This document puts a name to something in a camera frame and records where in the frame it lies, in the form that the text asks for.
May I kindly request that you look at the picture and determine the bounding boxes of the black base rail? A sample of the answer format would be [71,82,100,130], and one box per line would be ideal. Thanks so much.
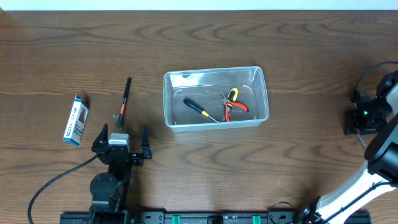
[59,210,372,224]

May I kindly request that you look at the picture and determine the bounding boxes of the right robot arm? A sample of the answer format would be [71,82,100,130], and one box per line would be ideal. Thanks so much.
[294,72,397,223]

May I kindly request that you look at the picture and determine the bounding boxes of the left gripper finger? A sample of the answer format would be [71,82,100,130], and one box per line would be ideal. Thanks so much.
[141,126,150,153]
[93,123,108,147]

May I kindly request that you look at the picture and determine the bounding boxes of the black slim screwdriver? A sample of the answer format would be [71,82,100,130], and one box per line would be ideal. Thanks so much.
[183,98,218,123]

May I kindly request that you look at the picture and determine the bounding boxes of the clear plastic container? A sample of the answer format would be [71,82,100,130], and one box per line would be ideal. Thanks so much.
[163,66,269,132]

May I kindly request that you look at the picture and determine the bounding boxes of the silver combination wrench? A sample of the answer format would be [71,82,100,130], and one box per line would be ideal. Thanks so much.
[356,133,368,149]

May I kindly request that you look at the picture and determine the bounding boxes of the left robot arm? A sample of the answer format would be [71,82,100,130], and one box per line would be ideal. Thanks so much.
[89,124,152,224]

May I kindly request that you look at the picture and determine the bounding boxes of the left black cable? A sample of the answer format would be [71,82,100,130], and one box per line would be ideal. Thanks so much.
[27,154,102,224]

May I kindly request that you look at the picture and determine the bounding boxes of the white and blue box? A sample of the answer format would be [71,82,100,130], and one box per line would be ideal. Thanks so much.
[63,95,90,146]

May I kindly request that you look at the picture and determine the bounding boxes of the red handled pliers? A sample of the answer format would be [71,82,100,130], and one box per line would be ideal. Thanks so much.
[220,95,248,122]

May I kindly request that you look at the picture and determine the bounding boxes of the small black claw hammer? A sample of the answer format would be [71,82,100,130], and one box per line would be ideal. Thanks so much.
[113,77,132,129]

